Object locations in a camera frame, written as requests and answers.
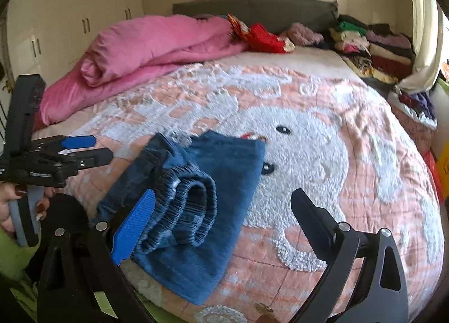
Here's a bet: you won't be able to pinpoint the person's left hand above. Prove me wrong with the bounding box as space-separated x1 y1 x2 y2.
0 183 55 236

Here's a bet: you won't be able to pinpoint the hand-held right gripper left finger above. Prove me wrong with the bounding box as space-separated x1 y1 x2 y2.
37 189 157 323

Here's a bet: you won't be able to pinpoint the pile of folded clothes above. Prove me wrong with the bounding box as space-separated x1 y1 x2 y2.
328 14 416 85

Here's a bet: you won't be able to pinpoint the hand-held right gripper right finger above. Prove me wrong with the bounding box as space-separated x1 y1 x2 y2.
290 188 410 323

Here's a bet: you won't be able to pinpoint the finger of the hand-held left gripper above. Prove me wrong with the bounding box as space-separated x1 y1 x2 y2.
42 148 113 169
31 135 97 153

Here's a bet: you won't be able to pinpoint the fluffy mauve cloth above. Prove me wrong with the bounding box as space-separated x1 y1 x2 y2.
287 22 325 46

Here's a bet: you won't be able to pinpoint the red patterned cloth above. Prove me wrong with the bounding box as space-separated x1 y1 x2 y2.
226 14 296 54

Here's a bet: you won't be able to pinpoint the cream wardrobe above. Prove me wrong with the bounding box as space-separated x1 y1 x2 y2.
0 0 144 80

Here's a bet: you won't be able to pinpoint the blue denim pants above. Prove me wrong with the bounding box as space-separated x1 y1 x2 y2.
89 129 266 306

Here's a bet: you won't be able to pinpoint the purple white clothes heap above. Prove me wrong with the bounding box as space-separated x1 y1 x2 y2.
396 86 438 130

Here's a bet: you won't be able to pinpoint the person's green garment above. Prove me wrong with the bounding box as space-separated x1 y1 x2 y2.
93 290 172 323

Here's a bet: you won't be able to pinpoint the pink blanket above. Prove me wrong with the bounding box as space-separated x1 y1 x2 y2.
39 16 250 126

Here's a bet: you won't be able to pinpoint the cream curtain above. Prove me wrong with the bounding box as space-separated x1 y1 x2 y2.
396 0 446 94

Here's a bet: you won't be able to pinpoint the grey bed headboard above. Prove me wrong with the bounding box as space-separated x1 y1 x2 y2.
172 0 340 34

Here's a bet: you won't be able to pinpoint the pink white patterned bedspread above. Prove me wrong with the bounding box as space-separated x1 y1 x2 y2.
31 46 446 323

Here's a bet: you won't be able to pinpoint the red bag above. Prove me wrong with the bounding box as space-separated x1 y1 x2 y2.
423 149 444 201

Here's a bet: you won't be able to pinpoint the yellow bag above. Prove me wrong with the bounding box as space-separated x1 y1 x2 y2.
440 141 449 176

